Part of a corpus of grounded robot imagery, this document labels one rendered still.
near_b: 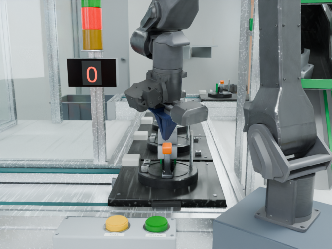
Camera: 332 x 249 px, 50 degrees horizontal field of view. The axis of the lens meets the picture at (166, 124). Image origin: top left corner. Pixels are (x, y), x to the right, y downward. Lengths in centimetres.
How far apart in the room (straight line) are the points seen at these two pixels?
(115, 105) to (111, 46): 401
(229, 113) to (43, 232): 146
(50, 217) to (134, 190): 18
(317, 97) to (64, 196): 64
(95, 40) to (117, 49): 517
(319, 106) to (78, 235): 59
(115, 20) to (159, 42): 543
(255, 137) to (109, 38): 558
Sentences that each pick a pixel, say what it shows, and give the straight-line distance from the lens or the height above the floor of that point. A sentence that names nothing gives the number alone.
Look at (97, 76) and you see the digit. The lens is 91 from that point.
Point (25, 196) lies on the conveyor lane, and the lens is 95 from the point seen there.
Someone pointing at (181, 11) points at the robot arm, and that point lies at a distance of 63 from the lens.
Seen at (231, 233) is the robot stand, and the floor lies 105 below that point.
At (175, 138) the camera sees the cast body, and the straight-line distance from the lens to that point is 80.
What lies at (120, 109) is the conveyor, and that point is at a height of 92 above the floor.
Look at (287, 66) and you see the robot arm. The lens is 46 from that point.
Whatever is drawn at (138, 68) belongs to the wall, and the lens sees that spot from 651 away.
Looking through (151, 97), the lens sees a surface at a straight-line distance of 62.
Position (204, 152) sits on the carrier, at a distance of 104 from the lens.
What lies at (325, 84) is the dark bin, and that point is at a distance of 76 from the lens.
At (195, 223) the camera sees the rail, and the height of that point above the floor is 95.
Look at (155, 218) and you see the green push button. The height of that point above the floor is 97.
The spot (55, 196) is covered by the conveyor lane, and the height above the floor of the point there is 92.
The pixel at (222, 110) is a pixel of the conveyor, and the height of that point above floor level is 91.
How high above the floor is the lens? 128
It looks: 13 degrees down
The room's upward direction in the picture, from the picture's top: straight up
